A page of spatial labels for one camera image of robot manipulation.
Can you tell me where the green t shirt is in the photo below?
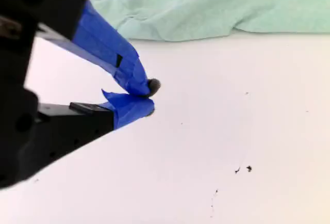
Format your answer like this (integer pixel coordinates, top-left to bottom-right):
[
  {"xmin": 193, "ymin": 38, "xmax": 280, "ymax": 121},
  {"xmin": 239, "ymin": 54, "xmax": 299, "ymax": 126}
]
[{"xmin": 89, "ymin": 0, "xmax": 330, "ymax": 42}]

